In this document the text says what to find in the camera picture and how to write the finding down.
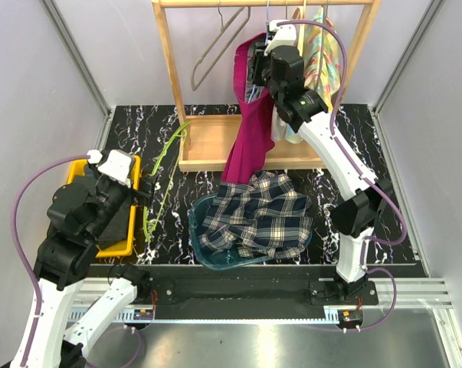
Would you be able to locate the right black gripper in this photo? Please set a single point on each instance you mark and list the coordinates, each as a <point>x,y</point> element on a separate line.
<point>258,59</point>

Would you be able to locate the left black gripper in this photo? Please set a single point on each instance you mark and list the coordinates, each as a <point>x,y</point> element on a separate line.
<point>145,195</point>

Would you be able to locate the magenta dress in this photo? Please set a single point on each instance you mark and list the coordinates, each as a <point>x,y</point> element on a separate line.
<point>253,141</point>

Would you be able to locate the teal transparent plastic basin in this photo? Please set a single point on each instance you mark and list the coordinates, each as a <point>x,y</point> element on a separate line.
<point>226,260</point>

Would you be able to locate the navy plaid skirt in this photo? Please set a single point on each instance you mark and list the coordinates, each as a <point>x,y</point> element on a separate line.
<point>266,217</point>

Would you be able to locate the white garment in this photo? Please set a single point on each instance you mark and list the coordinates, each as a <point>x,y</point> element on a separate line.
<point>280,130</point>

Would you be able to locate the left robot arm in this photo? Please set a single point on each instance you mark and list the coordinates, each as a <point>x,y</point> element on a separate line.
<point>78,218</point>

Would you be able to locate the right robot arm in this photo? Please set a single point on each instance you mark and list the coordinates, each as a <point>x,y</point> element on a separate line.
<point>279,69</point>

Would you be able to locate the light blue hanger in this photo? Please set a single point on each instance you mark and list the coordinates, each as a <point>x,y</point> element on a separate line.
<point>252,90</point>

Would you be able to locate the dark grey striped cloth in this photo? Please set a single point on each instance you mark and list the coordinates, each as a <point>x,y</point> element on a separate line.
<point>118,227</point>

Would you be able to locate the yellow plastic tray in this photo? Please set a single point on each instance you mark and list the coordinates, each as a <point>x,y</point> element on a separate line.
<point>124,247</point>

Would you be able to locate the colourful floral shirt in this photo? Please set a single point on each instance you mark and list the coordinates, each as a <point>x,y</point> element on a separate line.
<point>331,72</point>

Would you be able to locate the wooden clothes rack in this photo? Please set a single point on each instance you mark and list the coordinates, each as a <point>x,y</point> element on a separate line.
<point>210,137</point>

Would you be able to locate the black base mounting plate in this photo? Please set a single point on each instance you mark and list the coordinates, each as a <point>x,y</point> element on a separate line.
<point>257,292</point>

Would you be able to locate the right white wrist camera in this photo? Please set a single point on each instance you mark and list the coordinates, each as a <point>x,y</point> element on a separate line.
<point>279,35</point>

